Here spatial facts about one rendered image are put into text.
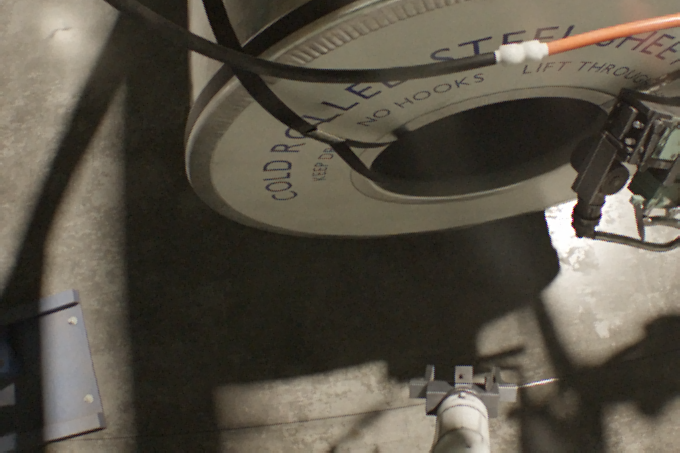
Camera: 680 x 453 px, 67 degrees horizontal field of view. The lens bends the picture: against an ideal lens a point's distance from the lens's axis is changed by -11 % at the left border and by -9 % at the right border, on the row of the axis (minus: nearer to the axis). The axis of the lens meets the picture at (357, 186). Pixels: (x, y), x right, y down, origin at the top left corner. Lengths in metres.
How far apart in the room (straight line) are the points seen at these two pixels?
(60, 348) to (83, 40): 1.28
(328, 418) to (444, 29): 1.39
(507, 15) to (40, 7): 2.41
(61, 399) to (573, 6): 1.95
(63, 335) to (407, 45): 1.72
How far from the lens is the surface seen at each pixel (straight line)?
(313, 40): 0.69
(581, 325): 1.95
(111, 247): 2.13
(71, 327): 2.15
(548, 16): 0.75
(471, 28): 0.73
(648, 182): 1.08
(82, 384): 2.11
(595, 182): 0.98
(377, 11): 0.66
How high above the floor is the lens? 1.84
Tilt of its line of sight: 71 degrees down
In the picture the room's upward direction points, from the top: 10 degrees counter-clockwise
